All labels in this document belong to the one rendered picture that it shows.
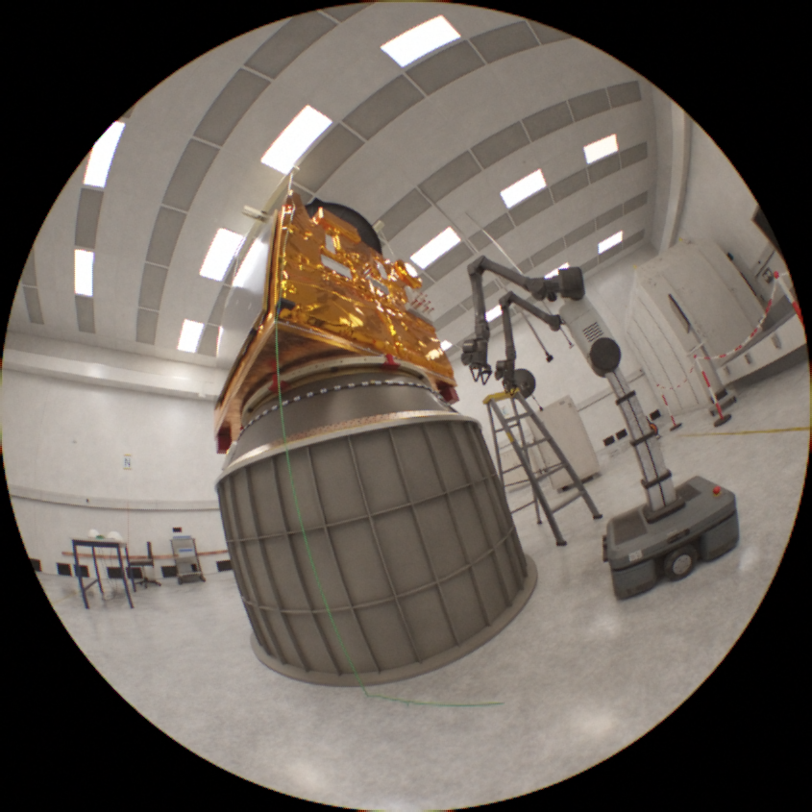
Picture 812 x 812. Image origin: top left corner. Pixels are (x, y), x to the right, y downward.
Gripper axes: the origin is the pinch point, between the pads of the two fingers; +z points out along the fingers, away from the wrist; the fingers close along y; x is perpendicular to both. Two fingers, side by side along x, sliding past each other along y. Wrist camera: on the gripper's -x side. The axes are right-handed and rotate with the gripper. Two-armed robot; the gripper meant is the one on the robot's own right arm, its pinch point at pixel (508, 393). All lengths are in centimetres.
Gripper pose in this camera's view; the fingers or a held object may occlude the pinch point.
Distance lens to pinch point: 168.5
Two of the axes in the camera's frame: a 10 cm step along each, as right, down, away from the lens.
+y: -6.5, -0.8, -7.5
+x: 7.5, 0.6, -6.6
